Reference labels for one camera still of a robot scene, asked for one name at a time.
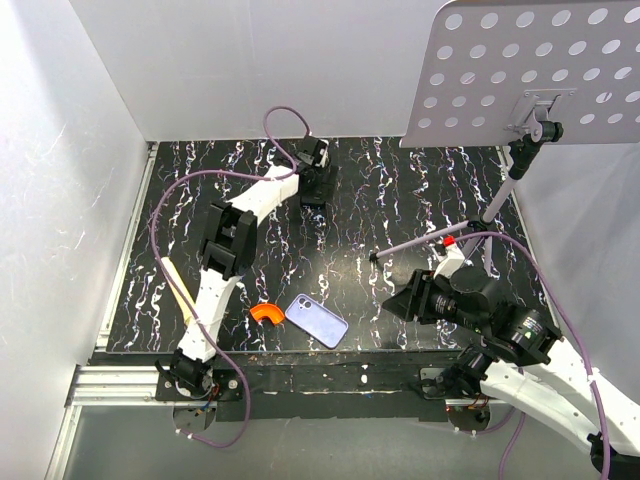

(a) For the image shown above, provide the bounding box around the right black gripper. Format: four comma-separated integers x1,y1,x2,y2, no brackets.
380,268,485,334

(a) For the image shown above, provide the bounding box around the lavender phone case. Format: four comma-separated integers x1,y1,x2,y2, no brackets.
285,294,349,349

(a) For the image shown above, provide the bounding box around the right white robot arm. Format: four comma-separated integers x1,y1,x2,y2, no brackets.
382,266,639,479

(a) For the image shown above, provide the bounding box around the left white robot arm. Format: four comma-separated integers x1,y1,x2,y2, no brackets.
156,135,338,400

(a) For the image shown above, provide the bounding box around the orange curved pipe piece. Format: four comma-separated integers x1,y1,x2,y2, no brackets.
249,303,285,325

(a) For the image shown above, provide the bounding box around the cream wooden pestle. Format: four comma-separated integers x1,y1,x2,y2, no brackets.
161,257,195,327

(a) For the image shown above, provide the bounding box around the perforated music stand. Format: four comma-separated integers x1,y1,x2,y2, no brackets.
367,0,640,347

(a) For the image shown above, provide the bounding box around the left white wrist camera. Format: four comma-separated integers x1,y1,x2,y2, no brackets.
297,135,330,168

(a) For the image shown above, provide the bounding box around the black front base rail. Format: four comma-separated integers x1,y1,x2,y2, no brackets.
66,350,496,427

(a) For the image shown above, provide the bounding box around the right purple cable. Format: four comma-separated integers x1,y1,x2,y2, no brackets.
462,230,614,480

